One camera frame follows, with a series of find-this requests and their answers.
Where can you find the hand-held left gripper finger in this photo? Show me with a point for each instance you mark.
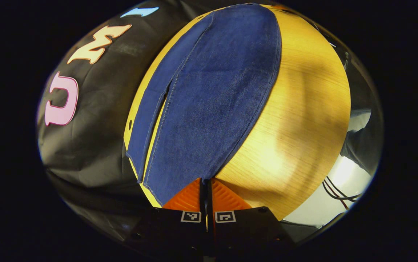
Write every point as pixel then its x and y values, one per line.
pixel 210 202
pixel 203 200

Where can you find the dark cloth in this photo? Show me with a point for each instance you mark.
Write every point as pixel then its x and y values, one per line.
pixel 363 145

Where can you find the black backdrop cloth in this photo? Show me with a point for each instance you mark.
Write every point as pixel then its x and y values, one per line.
pixel 103 145

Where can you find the blue denim jeans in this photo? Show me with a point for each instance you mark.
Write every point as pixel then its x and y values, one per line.
pixel 216 91

